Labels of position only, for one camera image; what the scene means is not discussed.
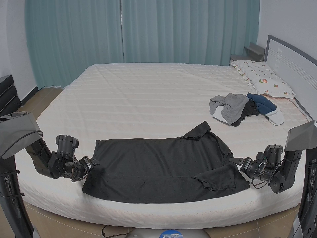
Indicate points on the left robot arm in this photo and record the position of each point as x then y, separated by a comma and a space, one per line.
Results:
17, 132

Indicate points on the white printed pillow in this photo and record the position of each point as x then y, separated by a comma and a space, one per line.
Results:
265, 79

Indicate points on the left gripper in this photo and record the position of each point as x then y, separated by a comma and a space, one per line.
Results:
76, 171

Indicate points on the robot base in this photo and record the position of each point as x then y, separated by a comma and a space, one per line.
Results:
148, 234

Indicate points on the black chest of drawers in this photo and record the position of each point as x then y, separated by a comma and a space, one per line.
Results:
7, 93

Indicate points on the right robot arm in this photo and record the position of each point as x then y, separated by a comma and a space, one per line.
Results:
301, 137

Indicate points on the bed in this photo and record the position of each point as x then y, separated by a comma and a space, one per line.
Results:
148, 95

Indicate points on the grey bedside table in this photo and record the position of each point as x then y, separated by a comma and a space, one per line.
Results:
255, 49

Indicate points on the black shirt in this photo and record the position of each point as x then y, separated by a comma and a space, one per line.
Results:
161, 162

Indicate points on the blue-green curtain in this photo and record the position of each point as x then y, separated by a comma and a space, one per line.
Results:
185, 21
74, 33

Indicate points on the pile of clothes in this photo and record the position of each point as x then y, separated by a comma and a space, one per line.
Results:
232, 108

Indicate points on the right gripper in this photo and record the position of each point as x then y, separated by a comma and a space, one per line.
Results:
257, 172

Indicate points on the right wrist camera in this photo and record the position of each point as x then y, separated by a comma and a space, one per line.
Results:
261, 157

